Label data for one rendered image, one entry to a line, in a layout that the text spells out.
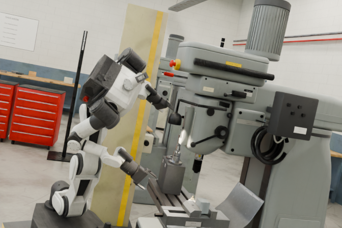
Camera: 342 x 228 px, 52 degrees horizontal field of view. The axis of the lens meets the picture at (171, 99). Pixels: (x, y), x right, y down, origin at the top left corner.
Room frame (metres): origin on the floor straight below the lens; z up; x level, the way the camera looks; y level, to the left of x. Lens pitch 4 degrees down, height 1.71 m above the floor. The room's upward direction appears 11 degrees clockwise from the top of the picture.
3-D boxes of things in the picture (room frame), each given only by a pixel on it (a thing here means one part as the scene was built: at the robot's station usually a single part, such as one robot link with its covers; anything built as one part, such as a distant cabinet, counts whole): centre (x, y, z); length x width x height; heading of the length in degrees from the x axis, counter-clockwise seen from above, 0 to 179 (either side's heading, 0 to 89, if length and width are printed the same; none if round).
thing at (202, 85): (1.97, -0.26, 1.68); 0.34 x 0.24 x 0.10; 107
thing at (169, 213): (1.78, -0.24, 1.01); 0.35 x 0.15 x 0.11; 108
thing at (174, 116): (1.87, -0.04, 1.48); 0.07 x 0.07 x 0.06
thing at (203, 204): (1.79, -0.27, 1.07); 0.06 x 0.05 x 0.06; 18
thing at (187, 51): (1.96, -0.23, 1.81); 0.47 x 0.26 x 0.16; 107
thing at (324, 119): (2.10, -0.70, 1.66); 0.80 x 0.23 x 0.20; 107
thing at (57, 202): (2.42, 0.55, 0.68); 0.21 x 0.20 x 0.13; 36
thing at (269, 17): (2.03, -0.46, 2.05); 0.20 x 0.20 x 0.32
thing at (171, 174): (2.30, -0.10, 1.06); 0.22 x 0.12 x 0.20; 10
